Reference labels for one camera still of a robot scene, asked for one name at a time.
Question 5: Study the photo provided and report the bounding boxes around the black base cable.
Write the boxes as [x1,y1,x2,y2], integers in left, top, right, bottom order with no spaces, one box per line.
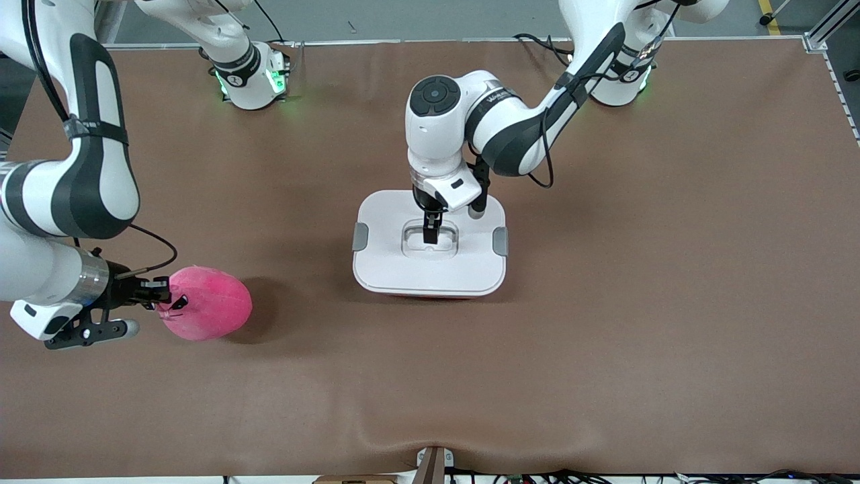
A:
[215,0,287,45]
[514,32,578,71]

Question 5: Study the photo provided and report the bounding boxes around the aluminium frame profile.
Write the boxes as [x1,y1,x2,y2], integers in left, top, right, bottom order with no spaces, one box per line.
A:
[805,0,860,53]

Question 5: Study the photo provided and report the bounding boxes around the aluminium mounting bracket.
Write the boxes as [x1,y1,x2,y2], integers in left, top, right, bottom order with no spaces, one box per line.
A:
[415,446,455,484]

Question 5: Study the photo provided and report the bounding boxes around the pink round plush toy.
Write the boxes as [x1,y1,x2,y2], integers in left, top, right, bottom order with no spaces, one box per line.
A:
[157,266,253,341]

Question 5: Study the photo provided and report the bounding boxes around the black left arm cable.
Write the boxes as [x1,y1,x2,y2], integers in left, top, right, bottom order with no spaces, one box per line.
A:
[527,0,686,190]

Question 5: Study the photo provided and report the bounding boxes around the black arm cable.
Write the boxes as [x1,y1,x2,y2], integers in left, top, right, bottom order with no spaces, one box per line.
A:
[527,0,686,190]
[20,0,179,280]

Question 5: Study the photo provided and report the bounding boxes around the black left base cable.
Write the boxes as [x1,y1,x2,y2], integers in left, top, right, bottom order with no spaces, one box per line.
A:
[514,32,578,71]

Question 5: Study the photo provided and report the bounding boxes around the clear lid handle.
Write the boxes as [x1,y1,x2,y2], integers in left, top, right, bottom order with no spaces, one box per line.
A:
[401,218,460,260]

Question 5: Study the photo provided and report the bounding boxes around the black floor cable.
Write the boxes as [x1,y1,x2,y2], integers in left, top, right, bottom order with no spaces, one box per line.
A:
[449,469,609,484]
[672,469,860,484]

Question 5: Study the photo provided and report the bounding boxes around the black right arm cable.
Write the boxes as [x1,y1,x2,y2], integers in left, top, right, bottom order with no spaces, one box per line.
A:
[20,0,179,280]

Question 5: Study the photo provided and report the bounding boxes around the black right base cable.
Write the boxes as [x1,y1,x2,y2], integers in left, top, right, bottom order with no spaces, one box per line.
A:
[215,0,287,45]

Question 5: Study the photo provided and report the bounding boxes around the brown table mat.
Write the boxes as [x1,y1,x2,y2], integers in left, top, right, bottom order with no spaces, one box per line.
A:
[0,39,860,479]

